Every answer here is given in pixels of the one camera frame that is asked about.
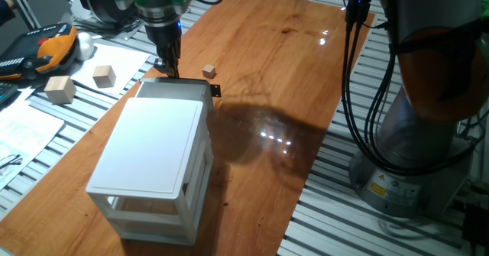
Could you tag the medium wooden cube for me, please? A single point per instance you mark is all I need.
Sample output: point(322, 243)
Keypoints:
point(104, 76)

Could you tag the printed white paper sheet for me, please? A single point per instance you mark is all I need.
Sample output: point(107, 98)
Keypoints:
point(26, 133)

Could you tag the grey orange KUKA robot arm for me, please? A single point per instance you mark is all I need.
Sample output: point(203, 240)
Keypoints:
point(420, 133)

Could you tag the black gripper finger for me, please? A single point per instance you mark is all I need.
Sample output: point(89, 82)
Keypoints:
point(162, 65)
point(174, 59)

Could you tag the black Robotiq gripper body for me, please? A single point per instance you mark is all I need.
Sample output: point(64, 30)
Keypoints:
point(163, 34)

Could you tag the white egg shaped object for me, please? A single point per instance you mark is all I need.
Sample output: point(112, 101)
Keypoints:
point(85, 46)

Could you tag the black orange teach pendant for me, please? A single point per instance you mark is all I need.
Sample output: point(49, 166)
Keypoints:
point(34, 49)

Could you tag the large wooden cube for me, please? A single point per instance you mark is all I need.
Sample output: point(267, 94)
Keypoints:
point(60, 90)

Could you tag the black computer keyboard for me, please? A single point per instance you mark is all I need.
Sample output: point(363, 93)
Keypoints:
point(7, 92)

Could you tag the small wooden cube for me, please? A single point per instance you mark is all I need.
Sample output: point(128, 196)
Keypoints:
point(209, 72)

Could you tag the black rimmed eyeglasses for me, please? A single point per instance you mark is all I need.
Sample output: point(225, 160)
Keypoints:
point(11, 161)

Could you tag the white plastic drawer cabinet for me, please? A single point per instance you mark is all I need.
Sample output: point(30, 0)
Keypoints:
point(149, 145)

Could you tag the glossy orange wooden board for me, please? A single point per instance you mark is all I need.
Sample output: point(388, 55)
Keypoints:
point(267, 76)

